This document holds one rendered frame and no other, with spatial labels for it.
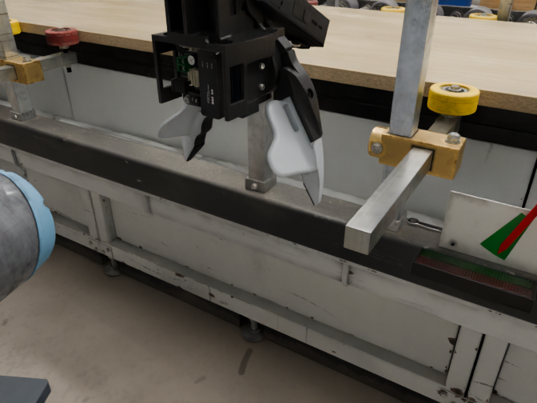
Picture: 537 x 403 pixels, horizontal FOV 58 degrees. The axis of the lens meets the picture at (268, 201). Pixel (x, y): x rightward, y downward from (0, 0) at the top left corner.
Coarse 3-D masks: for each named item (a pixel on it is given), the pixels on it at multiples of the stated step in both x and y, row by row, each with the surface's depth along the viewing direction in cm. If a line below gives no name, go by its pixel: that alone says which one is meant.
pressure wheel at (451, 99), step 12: (444, 84) 83; (456, 84) 83; (432, 96) 80; (444, 96) 78; (456, 96) 78; (468, 96) 78; (432, 108) 81; (444, 108) 79; (456, 108) 78; (468, 108) 79
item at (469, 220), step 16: (448, 208) 73; (464, 208) 72; (480, 208) 71; (496, 208) 69; (512, 208) 68; (448, 224) 74; (464, 224) 73; (480, 224) 72; (496, 224) 70; (448, 240) 75; (464, 240) 74; (480, 240) 73; (528, 240) 69; (480, 256) 74; (496, 256) 72; (512, 256) 71; (528, 256) 70; (528, 272) 71
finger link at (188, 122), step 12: (192, 108) 42; (168, 120) 42; (180, 120) 43; (192, 120) 44; (204, 120) 44; (168, 132) 43; (180, 132) 45; (192, 132) 46; (204, 132) 46; (192, 144) 47; (204, 144) 48; (192, 156) 48
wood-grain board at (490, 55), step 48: (48, 0) 178; (96, 0) 178; (144, 0) 178; (144, 48) 119; (336, 48) 110; (384, 48) 110; (432, 48) 110; (480, 48) 110; (528, 48) 110; (480, 96) 83; (528, 96) 79
